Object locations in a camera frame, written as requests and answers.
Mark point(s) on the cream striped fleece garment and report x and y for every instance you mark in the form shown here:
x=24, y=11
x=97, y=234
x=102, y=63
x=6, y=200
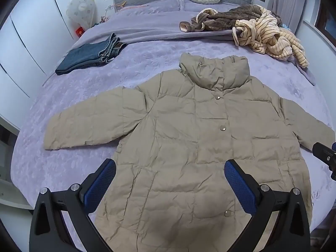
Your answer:
x=265, y=31

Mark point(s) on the white wardrobe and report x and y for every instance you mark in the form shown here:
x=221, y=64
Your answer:
x=34, y=31

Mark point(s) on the bed with purple cover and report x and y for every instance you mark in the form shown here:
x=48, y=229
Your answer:
x=131, y=65

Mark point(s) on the light blue patterned cloth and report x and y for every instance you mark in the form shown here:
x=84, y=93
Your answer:
x=285, y=26

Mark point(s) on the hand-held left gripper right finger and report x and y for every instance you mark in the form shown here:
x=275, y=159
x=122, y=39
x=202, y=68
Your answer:
x=240, y=183

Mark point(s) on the white low side furniture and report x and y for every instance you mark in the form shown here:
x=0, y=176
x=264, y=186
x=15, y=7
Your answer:
x=10, y=197

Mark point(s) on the dark framed window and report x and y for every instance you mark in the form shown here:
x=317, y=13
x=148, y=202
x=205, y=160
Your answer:
x=328, y=23

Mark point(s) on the folded blue jeans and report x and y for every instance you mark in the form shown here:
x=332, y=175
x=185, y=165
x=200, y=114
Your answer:
x=81, y=57

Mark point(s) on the small bedside items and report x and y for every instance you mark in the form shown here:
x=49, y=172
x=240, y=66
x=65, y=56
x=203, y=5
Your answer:
x=105, y=17

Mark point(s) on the purple fleece blanket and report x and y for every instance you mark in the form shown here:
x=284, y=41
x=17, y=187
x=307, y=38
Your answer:
x=157, y=23

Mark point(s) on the red packet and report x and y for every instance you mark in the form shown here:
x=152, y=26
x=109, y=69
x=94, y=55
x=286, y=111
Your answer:
x=79, y=31

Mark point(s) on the pale grey curtain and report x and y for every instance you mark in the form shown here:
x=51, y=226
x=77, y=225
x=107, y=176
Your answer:
x=288, y=0

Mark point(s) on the brown fleece robe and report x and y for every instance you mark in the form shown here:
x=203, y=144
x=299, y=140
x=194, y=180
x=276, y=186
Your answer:
x=223, y=18

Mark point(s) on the fan in white cover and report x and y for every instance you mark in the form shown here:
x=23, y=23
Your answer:
x=81, y=10

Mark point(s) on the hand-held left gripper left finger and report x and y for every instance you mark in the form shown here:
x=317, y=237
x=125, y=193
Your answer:
x=101, y=181

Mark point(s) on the khaki puffer jacket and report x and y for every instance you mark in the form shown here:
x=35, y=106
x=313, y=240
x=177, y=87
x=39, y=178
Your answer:
x=183, y=136

